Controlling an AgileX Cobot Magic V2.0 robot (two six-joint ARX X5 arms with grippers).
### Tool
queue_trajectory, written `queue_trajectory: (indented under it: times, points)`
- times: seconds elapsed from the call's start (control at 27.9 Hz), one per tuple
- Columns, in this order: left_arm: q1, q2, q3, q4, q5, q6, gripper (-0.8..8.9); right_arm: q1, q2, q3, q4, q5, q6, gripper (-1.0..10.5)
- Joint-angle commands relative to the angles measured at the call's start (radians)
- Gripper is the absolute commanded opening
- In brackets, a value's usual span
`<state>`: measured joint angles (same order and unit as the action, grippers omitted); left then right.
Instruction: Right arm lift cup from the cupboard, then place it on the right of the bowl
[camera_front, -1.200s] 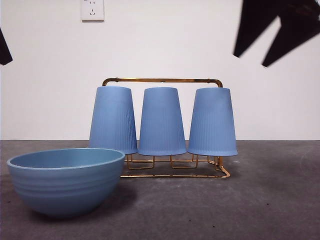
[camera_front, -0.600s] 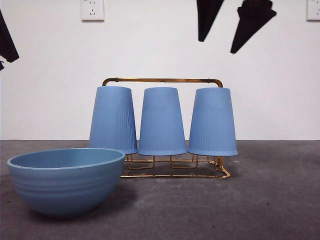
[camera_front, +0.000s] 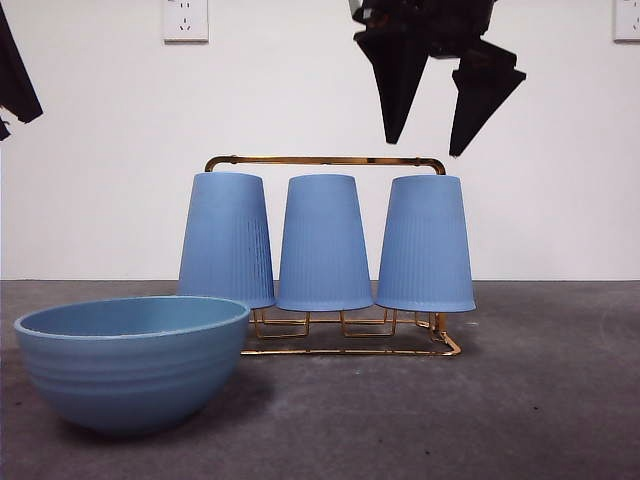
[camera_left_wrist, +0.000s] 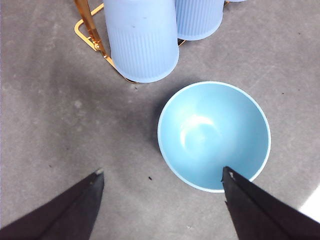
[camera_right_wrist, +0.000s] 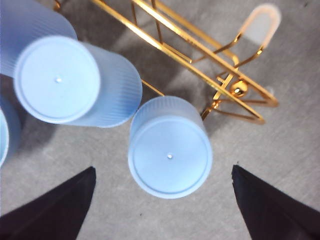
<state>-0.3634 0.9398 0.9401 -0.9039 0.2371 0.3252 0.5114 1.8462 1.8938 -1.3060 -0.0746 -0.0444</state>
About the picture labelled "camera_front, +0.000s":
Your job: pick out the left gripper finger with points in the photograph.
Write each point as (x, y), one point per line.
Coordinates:
(15, 85)
(3, 131)

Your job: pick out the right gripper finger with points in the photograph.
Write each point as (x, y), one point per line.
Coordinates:
(397, 85)
(482, 90)

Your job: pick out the blue ribbed cup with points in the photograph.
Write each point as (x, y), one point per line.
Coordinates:
(425, 250)
(325, 250)
(225, 240)

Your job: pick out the light blue ribbed bowl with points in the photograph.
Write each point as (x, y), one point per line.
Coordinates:
(130, 370)

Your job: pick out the white wall socket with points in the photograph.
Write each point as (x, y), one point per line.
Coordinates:
(627, 20)
(186, 20)

